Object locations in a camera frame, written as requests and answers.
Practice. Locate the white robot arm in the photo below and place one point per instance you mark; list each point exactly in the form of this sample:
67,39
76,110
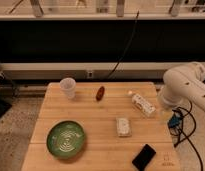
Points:
183,82

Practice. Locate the green ceramic bowl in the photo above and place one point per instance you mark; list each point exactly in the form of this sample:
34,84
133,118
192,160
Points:
66,139

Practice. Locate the translucent plastic cup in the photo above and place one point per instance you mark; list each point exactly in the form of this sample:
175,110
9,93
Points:
68,86

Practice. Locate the white wrapped packet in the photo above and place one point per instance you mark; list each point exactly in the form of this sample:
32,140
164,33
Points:
123,127

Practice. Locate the black smartphone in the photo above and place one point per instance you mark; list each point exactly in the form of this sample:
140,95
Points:
144,157

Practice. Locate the blue connector plug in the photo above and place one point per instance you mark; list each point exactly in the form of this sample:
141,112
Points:
174,121

